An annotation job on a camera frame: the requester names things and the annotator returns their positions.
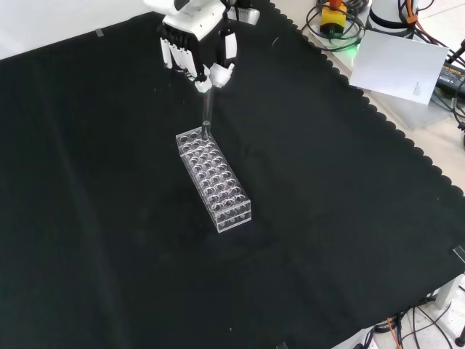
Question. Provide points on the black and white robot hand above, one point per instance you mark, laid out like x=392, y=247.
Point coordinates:
x=189, y=22

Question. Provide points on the clear glass test tube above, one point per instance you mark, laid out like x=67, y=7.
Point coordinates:
x=208, y=109

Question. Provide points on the clear acrylic test tube rack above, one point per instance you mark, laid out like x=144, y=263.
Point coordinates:
x=218, y=189

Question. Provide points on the clear tape strip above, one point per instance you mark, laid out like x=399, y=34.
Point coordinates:
x=99, y=32

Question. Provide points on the yellow stop button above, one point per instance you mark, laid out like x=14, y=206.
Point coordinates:
x=332, y=16

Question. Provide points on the black bench cloth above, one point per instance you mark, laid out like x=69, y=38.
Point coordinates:
x=109, y=181

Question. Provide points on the pale board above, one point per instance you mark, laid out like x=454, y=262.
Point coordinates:
x=396, y=62

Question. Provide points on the black power adapter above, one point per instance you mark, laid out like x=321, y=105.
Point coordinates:
x=450, y=76

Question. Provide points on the white table leg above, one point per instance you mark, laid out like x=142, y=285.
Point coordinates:
x=448, y=291

